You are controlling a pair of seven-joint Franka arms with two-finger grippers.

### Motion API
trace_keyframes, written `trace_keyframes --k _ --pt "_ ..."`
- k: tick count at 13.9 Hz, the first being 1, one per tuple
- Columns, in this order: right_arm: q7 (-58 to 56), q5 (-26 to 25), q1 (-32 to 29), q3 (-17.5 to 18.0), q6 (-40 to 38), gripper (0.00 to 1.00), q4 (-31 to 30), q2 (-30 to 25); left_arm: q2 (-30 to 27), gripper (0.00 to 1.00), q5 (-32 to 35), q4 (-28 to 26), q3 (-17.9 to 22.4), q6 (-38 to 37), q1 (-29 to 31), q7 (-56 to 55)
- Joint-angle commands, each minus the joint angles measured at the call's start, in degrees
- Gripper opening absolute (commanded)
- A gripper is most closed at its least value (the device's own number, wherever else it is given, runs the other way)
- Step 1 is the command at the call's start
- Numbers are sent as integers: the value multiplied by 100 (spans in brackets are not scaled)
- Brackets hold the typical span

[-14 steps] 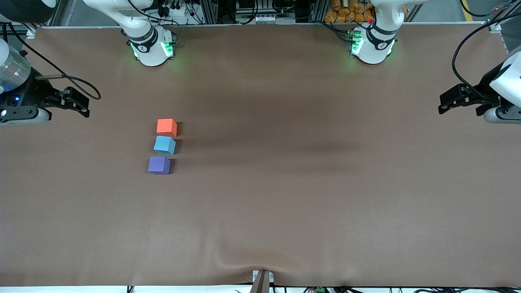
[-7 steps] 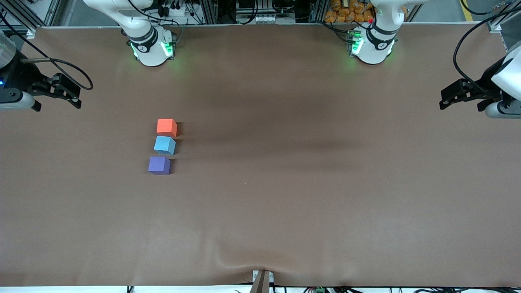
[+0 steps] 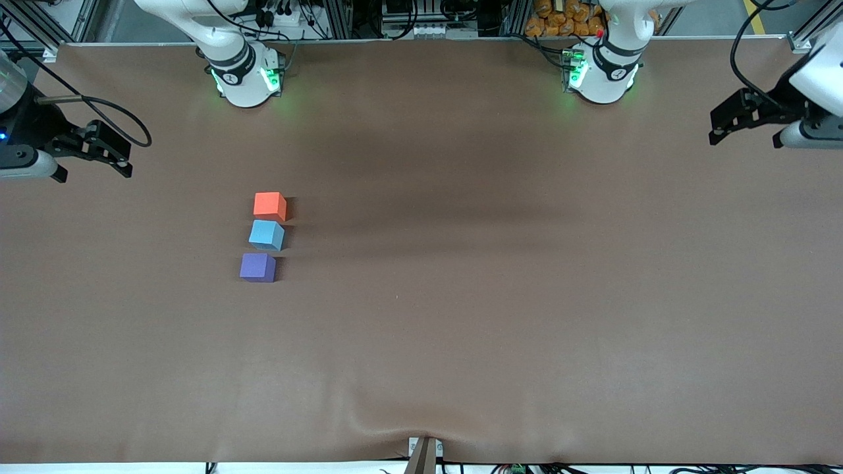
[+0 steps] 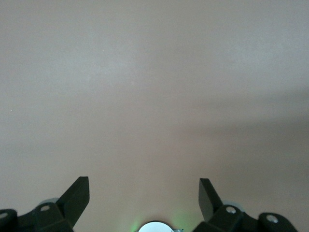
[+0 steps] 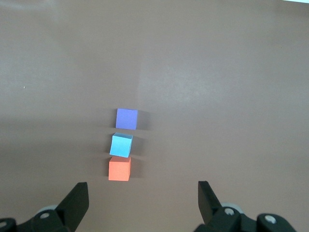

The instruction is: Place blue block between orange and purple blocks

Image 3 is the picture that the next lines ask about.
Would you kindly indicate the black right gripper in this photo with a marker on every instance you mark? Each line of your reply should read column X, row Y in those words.
column 33, row 125

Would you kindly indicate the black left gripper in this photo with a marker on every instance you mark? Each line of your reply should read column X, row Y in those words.
column 781, row 96

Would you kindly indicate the blue foam block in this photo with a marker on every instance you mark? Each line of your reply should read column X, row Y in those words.
column 265, row 234

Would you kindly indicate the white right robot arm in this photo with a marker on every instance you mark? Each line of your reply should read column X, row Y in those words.
column 244, row 85

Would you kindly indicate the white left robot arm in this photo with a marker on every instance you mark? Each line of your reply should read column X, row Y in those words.
column 606, row 79

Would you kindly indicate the orange foam block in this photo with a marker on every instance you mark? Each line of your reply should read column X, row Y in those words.
column 269, row 205

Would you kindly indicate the purple foam block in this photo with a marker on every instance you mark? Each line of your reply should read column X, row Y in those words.
column 257, row 266

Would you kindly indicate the pile of orange packets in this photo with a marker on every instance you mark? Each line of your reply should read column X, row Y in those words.
column 560, row 23

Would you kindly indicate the power strip with black plugs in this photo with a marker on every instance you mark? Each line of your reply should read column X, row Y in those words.
column 290, row 18

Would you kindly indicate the white power strip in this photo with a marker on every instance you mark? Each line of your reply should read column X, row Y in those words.
column 431, row 31

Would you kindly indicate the brown table cover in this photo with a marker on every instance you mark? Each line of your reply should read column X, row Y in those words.
column 461, row 342

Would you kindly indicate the green terminal connector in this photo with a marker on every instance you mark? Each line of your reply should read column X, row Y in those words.
column 517, row 469

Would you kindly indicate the aluminium frame post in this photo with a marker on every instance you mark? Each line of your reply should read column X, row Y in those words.
column 514, row 16
column 339, row 20

